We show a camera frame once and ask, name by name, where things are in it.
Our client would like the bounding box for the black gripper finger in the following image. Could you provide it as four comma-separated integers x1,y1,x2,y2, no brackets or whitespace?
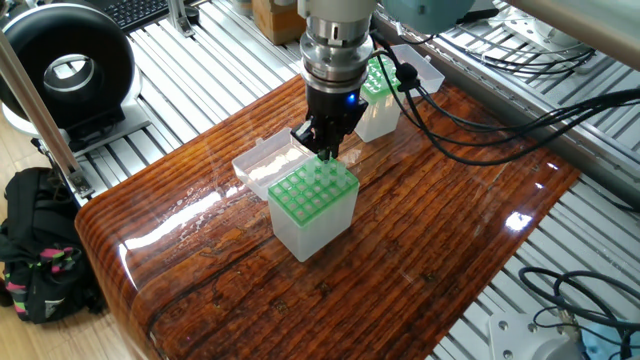
326,115,360,162
290,118,327,157

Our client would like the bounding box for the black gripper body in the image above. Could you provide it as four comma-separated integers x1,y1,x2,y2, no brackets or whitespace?
304,78,370,129

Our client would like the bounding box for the translucent tip box green rack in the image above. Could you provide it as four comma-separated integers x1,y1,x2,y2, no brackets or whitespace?
355,48,411,143
267,152,359,261

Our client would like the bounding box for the clear hinged box lid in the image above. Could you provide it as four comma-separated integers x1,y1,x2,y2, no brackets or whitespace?
390,44,447,98
232,135,313,199

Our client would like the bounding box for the brown cardboard box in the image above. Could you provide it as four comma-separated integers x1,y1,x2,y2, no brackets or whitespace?
250,0,303,47

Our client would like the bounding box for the glossy wooden board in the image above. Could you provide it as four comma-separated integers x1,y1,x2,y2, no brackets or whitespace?
75,30,583,360

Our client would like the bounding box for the black keyboard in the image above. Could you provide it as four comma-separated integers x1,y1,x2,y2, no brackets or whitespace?
100,0,173,31

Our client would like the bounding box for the black round fan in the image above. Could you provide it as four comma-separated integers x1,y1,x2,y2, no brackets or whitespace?
0,5,137,153

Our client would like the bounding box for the black backpack pink trim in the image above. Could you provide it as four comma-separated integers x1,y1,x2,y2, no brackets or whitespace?
0,165,109,324

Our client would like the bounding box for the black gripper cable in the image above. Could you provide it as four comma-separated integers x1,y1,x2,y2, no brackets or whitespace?
370,28,640,166

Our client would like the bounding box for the slim aluminium post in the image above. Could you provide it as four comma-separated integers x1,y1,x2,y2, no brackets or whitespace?
0,40,93,199

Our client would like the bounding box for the black looped cable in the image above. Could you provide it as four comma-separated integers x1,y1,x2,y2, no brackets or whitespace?
520,265,640,341

